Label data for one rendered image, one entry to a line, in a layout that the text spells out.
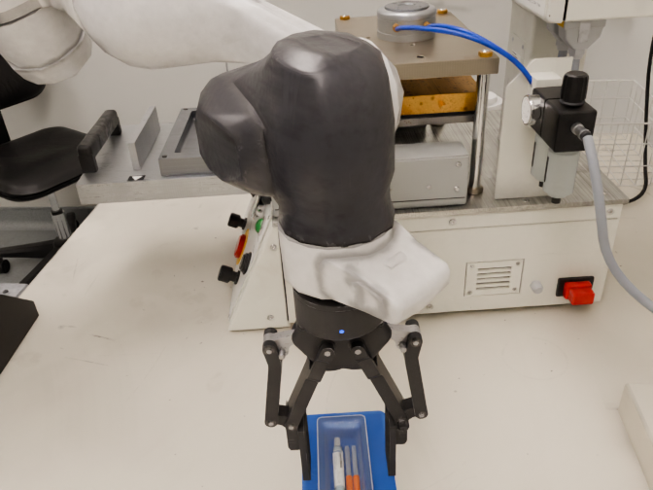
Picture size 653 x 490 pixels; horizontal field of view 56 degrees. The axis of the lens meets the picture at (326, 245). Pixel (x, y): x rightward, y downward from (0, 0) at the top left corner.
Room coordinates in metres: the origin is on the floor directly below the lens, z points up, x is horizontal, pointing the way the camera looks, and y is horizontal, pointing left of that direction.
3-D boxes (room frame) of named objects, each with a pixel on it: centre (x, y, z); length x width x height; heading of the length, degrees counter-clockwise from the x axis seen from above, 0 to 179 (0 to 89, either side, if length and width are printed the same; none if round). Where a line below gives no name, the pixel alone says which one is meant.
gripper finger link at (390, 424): (0.41, -0.05, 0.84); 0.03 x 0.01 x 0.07; 179
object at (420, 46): (0.84, -0.16, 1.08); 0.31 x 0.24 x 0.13; 1
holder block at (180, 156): (0.86, 0.13, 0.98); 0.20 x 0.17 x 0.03; 1
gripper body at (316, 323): (0.41, -0.01, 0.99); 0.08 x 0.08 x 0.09
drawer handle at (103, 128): (0.85, 0.32, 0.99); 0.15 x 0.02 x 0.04; 1
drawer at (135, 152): (0.86, 0.18, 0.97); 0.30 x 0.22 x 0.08; 91
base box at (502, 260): (0.84, -0.12, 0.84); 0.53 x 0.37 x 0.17; 91
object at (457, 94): (0.85, -0.12, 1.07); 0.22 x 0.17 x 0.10; 1
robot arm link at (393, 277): (0.39, -0.03, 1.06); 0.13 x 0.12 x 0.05; 179
